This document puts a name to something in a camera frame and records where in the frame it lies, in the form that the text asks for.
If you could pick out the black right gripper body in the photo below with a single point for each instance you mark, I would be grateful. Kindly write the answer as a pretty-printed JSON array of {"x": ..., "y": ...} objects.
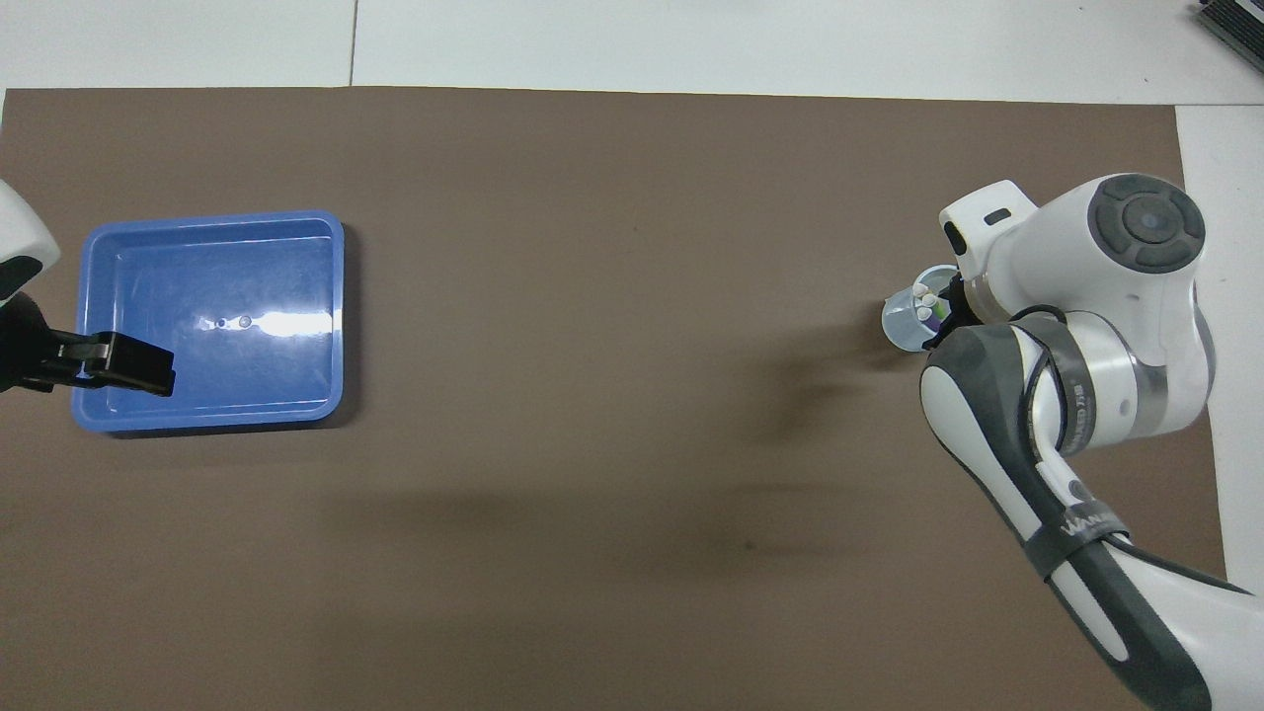
[{"x": 960, "y": 301}]

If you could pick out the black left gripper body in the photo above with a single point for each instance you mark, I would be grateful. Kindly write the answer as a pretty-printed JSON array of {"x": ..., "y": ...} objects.
[{"x": 25, "y": 346}]

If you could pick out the purple marker pen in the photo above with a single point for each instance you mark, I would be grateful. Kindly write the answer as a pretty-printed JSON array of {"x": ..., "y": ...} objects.
[{"x": 934, "y": 300}]

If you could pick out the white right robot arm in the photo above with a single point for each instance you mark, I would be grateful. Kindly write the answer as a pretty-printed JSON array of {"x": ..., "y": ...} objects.
[{"x": 1086, "y": 257}]

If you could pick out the blue plastic tray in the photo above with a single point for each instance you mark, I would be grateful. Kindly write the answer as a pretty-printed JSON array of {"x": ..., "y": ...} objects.
[{"x": 247, "y": 276}]

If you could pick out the clear plastic cup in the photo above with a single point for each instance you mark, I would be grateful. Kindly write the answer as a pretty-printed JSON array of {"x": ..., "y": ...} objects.
[{"x": 899, "y": 321}]

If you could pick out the brown table mat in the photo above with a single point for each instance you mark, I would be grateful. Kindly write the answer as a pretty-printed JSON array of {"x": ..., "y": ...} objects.
[{"x": 632, "y": 296}]

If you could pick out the dark ribbed box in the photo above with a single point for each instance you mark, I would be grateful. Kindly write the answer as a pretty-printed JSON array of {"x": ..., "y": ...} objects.
[{"x": 1239, "y": 25}]

